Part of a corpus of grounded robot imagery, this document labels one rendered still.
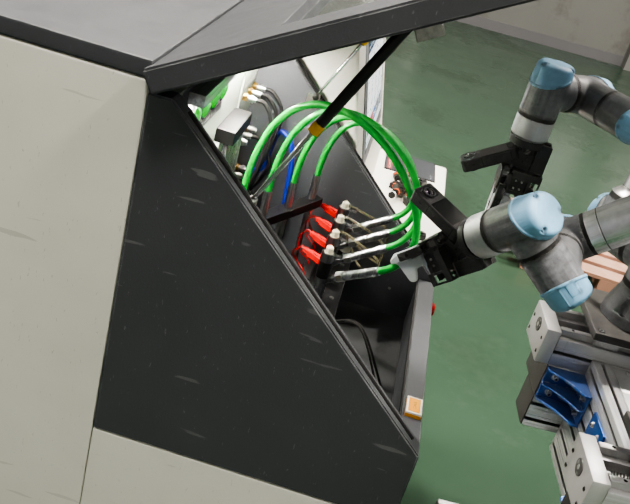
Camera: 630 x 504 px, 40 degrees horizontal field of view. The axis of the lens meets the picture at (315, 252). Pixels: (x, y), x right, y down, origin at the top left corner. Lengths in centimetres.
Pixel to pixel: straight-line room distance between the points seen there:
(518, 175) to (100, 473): 100
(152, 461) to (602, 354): 103
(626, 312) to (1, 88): 138
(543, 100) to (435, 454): 173
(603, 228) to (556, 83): 35
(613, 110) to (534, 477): 182
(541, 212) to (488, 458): 200
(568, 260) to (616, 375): 71
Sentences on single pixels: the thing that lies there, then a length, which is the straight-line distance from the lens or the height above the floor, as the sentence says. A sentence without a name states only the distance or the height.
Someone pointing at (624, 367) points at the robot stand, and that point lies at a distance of 209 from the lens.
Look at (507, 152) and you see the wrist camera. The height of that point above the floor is 138.
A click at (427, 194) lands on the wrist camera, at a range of 147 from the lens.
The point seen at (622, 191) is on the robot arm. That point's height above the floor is 129.
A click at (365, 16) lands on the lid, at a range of 121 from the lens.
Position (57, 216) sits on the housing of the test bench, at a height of 120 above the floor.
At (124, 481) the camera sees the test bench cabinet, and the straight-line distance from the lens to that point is 172.
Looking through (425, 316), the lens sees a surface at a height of 95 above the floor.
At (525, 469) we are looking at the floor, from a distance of 327.
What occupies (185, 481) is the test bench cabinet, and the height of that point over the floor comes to 73.
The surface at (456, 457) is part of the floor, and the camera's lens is 317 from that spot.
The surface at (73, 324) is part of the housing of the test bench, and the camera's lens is 155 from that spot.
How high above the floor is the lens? 189
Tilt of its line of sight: 27 degrees down
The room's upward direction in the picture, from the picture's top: 16 degrees clockwise
